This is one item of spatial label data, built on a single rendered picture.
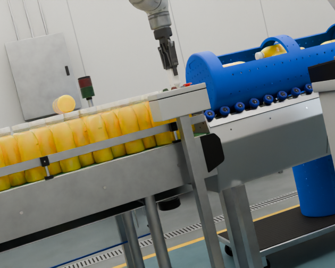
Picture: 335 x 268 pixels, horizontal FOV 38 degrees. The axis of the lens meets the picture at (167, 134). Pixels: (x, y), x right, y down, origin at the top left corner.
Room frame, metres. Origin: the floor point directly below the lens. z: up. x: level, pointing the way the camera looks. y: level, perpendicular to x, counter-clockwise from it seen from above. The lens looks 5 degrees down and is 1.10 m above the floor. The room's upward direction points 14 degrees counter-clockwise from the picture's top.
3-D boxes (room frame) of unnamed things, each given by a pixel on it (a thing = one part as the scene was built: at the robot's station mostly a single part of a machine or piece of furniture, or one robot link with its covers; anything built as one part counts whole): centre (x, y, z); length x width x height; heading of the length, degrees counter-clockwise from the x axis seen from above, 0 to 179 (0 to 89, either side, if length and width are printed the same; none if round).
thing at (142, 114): (1.95, 0.09, 1.00); 0.07 x 0.07 x 0.19
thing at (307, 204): (3.02, -0.85, 0.59); 0.28 x 0.28 x 0.88
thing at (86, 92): (2.38, 0.33, 1.18); 0.06 x 0.06 x 0.05
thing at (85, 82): (2.38, 0.33, 1.23); 0.06 x 0.06 x 0.04
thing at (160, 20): (2.05, -0.08, 1.38); 0.09 x 0.09 x 0.06
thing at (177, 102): (1.83, -0.07, 1.05); 0.20 x 0.10 x 0.10; 111
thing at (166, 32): (2.05, -0.08, 1.31); 0.08 x 0.07 x 0.09; 21
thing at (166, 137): (1.93, 0.02, 1.00); 0.07 x 0.07 x 0.19
